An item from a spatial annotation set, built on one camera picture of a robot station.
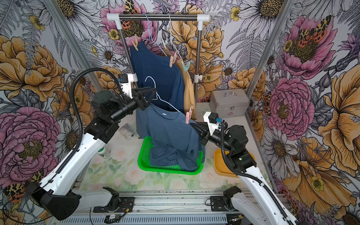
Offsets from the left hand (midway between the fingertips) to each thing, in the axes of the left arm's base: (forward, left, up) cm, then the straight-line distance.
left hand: (154, 93), depth 62 cm
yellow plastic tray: (-15, -35, -44) cm, 58 cm away
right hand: (-11, -16, -10) cm, 21 cm away
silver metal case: (+33, -50, -38) cm, 71 cm away
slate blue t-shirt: (-10, -8, -25) cm, 28 cm away
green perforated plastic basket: (-13, +11, -42) cm, 45 cm away
